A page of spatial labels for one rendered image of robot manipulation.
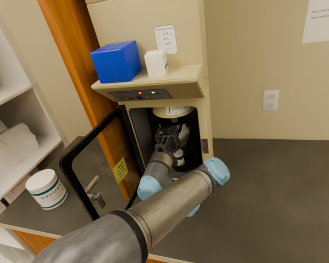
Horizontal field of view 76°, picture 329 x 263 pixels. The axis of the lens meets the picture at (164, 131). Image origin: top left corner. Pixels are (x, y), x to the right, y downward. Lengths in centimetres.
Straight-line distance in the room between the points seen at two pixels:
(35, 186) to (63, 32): 69
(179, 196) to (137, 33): 47
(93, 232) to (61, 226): 77
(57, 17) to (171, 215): 58
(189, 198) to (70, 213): 76
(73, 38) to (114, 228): 57
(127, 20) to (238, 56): 59
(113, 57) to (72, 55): 16
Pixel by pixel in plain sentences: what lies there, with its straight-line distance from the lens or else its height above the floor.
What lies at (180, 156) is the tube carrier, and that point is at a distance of 90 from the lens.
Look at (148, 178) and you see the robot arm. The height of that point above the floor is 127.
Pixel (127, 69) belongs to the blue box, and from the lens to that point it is 61.
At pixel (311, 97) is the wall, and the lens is 123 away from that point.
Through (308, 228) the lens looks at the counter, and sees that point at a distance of 94.
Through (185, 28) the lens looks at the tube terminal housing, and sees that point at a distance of 64.
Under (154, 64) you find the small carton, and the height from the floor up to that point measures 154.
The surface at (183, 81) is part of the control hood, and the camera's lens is 56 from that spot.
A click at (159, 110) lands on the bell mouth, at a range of 79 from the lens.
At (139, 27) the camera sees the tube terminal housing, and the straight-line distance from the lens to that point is 68.
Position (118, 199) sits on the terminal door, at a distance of 85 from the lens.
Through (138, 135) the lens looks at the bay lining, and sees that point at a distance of 87.
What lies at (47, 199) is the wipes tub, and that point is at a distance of 115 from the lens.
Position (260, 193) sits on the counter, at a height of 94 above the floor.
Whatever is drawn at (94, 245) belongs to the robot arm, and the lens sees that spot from 32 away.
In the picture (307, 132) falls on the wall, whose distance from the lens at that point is 133.
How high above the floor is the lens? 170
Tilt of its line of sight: 33 degrees down
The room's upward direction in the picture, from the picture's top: 12 degrees counter-clockwise
